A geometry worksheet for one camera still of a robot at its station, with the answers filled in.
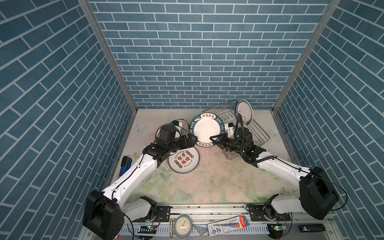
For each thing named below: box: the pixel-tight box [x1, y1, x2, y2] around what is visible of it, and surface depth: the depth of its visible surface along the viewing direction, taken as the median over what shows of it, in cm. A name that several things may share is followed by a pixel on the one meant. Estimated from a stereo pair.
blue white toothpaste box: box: [207, 215, 250, 237], surface depth 71 cm
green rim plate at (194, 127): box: [189, 114, 200, 146], surface depth 84 cm
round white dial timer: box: [174, 214, 193, 239], surface depth 69 cm
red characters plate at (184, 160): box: [167, 146, 201, 173], surface depth 92 cm
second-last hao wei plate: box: [189, 112, 226, 148], surface depth 82 cm
